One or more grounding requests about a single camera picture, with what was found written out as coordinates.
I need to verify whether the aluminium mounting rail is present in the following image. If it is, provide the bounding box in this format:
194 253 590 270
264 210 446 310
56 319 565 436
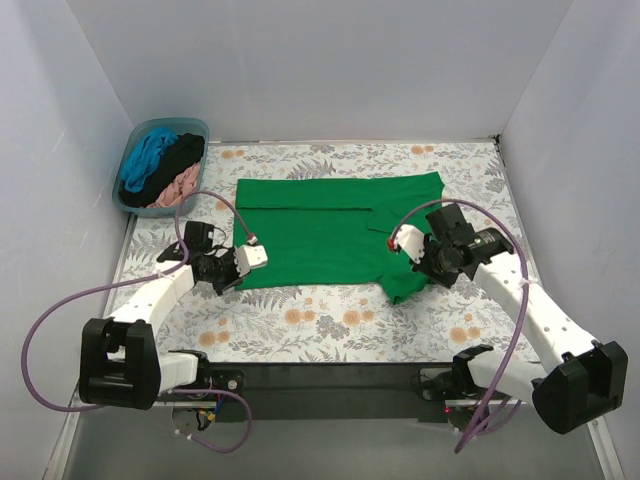
69 363 601 409

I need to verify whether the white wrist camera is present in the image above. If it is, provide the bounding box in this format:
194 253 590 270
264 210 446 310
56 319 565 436
388 224 425 264
235 245 268 277

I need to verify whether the floral patterned table mat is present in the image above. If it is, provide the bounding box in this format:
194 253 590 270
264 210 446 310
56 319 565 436
99 140 571 365

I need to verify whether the pink t shirt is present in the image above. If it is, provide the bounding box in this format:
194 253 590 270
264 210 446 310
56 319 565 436
148 163 201 208

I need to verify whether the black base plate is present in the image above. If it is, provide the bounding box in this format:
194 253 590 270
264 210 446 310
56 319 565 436
187 362 484 423

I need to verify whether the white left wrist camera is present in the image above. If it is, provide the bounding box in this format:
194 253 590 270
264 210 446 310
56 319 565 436
235 245 268 277

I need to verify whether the black t shirt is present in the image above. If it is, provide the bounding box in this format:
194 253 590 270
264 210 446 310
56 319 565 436
117 133 205 208

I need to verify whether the green t shirt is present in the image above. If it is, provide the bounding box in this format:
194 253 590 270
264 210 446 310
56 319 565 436
233 172 444 304

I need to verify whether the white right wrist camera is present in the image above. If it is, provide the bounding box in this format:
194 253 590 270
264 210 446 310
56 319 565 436
388 224 425 264

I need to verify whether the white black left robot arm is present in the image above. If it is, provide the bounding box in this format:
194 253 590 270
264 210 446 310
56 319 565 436
78 221 241 410

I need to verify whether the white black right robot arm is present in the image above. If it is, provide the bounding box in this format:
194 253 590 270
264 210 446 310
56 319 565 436
389 200 628 434

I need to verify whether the blue t shirt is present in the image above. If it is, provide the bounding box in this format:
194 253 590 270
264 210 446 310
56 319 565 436
120 127 179 193

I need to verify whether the teal plastic laundry bin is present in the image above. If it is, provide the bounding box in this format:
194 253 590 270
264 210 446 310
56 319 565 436
112 117 210 218

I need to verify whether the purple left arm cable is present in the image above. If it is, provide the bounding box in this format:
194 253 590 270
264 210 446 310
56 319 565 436
20 190 259 455

